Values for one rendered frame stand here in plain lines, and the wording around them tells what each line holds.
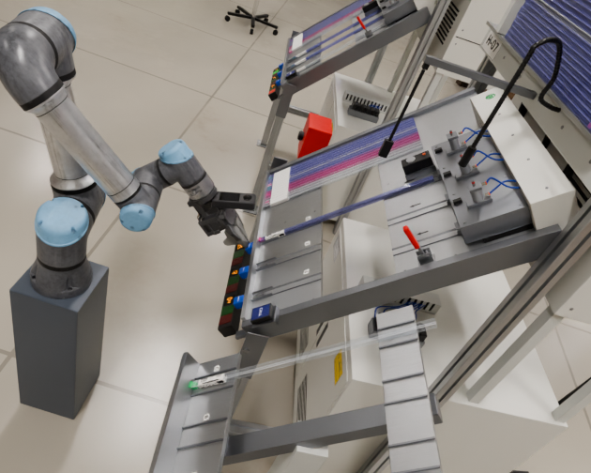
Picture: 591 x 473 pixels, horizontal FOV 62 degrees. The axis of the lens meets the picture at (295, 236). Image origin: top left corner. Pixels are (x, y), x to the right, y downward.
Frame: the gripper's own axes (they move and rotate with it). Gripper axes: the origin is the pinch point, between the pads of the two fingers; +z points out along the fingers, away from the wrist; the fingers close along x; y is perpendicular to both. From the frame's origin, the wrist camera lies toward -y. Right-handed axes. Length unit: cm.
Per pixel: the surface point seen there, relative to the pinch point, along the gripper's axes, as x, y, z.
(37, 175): -92, 122, -18
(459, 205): 21, -58, -4
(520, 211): 28, -68, -3
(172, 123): -178, 88, 14
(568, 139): 21, -80, -11
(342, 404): 32, -12, 39
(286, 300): 26.6, -13.5, 1.7
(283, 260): 11.4, -11.7, 1.7
